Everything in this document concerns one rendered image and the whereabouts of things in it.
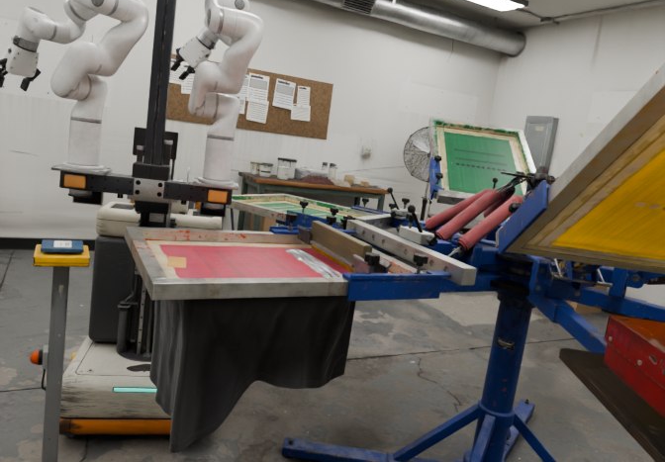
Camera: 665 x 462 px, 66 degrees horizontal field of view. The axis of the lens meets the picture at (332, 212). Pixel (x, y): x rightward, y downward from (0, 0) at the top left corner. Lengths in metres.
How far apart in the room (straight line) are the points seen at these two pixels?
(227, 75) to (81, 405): 1.41
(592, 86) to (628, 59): 0.43
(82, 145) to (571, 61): 5.50
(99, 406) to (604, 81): 5.42
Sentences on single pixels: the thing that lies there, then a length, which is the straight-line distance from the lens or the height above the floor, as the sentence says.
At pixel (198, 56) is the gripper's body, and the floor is 1.59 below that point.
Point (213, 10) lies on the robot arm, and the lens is 1.74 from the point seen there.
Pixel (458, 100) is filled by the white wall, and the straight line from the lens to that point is 6.81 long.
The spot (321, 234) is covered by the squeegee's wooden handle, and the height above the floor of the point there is 1.03.
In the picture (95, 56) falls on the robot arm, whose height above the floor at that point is 1.49.
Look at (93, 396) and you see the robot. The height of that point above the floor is 0.22.
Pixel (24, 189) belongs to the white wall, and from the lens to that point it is 5.27.
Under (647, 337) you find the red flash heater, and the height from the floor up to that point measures 1.10.
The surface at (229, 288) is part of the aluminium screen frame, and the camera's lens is 1.22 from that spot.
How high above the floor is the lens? 1.35
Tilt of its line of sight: 8 degrees down
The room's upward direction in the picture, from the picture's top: 8 degrees clockwise
